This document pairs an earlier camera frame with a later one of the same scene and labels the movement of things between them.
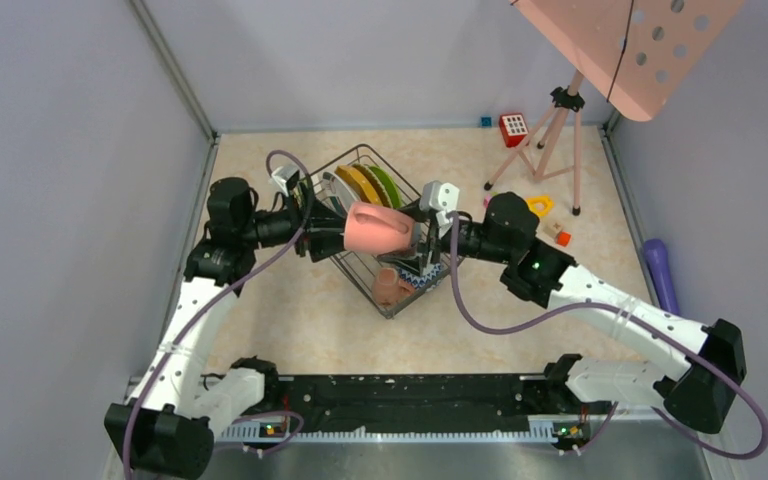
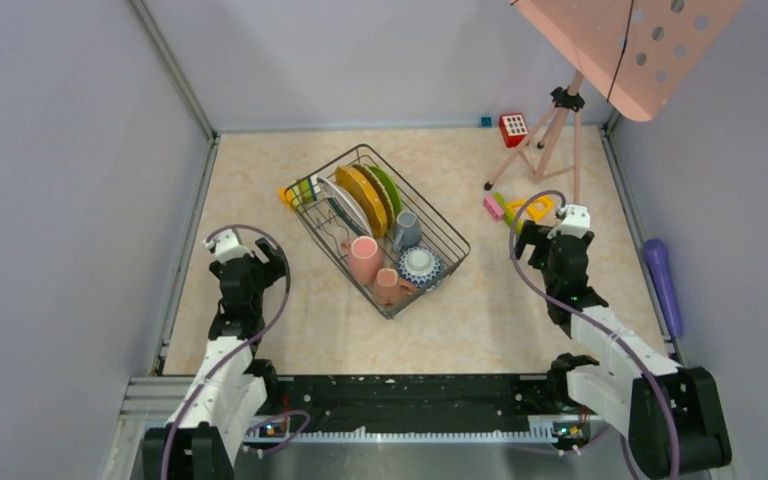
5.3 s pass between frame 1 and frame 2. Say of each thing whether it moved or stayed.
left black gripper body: moved
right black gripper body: moved
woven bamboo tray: stayed
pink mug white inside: moved
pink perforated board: stayed
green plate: stayed
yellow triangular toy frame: stayed
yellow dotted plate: stayed
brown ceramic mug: stayed
